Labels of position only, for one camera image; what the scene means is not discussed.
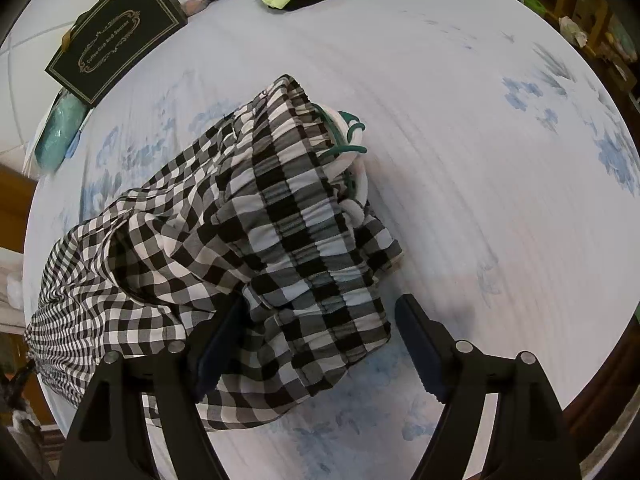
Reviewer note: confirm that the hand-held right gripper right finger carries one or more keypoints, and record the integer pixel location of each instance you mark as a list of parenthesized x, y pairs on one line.
[(425, 355)]

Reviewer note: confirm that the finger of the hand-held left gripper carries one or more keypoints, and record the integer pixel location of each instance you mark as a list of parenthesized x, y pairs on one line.
[(20, 377)]

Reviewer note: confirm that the black gift box gold print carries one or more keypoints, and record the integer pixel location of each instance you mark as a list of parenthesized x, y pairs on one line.
[(112, 35)]

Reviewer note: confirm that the black white checkered garment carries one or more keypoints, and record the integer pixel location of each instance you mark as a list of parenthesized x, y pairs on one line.
[(225, 240)]

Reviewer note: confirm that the wooden headboard frame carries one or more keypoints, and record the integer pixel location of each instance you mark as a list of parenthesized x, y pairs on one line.
[(12, 195)]

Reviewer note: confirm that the teal pillow in plastic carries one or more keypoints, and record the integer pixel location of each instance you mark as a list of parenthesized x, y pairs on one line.
[(60, 130)]

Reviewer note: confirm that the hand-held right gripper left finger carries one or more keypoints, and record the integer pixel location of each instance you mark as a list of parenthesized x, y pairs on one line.
[(217, 360)]

